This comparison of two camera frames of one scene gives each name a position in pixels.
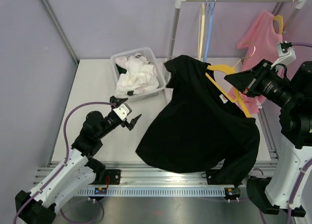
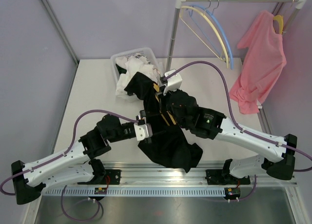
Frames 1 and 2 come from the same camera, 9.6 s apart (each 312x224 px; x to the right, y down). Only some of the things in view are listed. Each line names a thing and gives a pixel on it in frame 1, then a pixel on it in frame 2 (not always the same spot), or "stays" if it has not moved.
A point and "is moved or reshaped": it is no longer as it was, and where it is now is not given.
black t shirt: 194,128 is moved or reshaped
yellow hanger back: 280,18 stays
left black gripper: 114,100 to 143,114
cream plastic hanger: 202,21 to 205,14
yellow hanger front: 237,98 to 157,88
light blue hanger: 210,8 is moved or reshaped
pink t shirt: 260,40 stays
